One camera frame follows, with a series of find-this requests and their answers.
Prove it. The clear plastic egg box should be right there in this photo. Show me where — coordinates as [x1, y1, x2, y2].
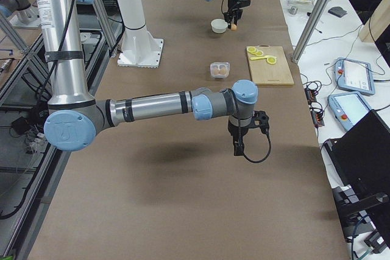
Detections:
[210, 62, 230, 79]

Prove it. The lemon slice inner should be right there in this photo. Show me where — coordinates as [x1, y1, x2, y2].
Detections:
[255, 51, 264, 57]

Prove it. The aluminium frame post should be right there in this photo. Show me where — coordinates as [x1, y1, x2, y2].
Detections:
[291, 0, 329, 64]

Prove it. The upper blue teach pendant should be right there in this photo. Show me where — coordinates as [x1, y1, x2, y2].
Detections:
[335, 57, 375, 96]

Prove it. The lower blue teach pendant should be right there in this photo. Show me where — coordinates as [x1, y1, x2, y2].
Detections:
[328, 91, 372, 131]

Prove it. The small steel cup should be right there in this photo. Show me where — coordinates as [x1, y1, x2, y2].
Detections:
[288, 6, 298, 15]

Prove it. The wooden cutting board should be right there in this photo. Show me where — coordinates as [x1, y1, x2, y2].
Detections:
[246, 46, 294, 86]

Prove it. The black monitor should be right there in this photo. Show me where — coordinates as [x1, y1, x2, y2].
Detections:
[324, 110, 389, 253]

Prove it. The background blue robot arm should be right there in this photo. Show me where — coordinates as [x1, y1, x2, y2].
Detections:
[1, 0, 31, 18]

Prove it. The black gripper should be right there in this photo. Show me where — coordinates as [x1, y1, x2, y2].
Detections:
[223, 0, 244, 28]
[228, 118, 249, 156]

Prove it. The lemon slice outer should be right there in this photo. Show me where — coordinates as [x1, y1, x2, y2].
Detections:
[246, 46, 258, 54]

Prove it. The black orange power strip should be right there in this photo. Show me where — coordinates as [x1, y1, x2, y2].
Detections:
[304, 86, 325, 128]

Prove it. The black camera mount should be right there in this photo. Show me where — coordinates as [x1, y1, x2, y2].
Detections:
[238, 0, 251, 9]
[252, 110, 269, 132]

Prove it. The blue teach pendant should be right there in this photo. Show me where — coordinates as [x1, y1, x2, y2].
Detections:
[335, 57, 375, 96]
[328, 91, 372, 131]

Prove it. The white pedestal column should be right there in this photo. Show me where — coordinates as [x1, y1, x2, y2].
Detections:
[117, 0, 164, 68]

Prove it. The white ceramic bowl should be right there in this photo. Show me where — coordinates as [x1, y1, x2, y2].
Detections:
[210, 19, 228, 33]

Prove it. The dark grey cloth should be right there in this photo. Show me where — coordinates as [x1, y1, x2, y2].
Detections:
[328, 6, 347, 18]

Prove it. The brown table mat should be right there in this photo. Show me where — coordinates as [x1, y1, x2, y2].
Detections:
[29, 0, 349, 259]

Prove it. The lemon slice near knife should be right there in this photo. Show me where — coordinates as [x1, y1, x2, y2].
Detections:
[266, 55, 277, 65]

